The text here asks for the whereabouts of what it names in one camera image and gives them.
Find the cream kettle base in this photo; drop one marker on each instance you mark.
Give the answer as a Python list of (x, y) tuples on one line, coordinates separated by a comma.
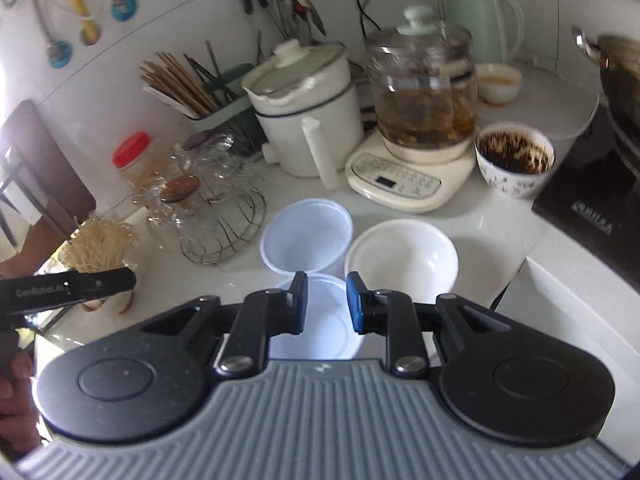
[(400, 180)]

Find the small white bowl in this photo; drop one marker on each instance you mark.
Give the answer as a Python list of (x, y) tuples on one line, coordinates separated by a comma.
[(112, 303)]

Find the black induction cooktop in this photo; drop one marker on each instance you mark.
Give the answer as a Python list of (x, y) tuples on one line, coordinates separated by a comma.
[(590, 200)]

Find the green white chopstick holder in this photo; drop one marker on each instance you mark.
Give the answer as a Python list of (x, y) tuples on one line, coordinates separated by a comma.
[(230, 105)]

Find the dark wooden cutting board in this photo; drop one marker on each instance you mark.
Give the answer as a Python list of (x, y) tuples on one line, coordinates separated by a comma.
[(45, 170)]

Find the glass tea kettle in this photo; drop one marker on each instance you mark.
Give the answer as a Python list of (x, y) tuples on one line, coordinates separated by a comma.
[(425, 95)]

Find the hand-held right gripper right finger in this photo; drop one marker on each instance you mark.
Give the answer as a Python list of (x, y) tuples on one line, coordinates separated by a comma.
[(356, 305)]

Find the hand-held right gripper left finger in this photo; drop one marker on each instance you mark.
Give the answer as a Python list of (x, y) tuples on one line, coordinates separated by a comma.
[(298, 305)]

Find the steel wok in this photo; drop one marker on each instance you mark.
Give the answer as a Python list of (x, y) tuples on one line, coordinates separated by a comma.
[(620, 75)]

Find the white electric cooking pot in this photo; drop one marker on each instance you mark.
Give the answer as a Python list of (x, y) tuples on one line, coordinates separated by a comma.
[(310, 110)]

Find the small white cup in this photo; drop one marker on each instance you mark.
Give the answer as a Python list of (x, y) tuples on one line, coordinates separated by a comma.
[(497, 85)]

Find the person's left hand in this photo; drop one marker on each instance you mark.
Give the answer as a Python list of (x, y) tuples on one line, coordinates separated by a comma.
[(20, 400)]

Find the set of glass cups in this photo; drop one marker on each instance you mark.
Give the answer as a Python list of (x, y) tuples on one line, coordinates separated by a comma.
[(200, 180)]

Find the floral bowl brown residue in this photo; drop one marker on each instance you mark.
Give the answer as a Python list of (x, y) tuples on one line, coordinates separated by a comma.
[(515, 175)]

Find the translucent plastic bowl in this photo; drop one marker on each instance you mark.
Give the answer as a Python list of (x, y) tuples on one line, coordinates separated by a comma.
[(305, 230), (326, 320)]

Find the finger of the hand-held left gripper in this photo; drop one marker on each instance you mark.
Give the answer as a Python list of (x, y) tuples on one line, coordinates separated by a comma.
[(107, 281)]

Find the pale green electric kettle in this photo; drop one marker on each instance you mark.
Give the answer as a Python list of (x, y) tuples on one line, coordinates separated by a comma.
[(480, 15)]

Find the white ceramic bowl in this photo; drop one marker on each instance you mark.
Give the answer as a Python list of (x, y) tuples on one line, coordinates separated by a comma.
[(400, 255)]

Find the red-lid plastic jar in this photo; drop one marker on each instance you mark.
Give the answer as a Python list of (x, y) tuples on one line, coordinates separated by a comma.
[(132, 157)]

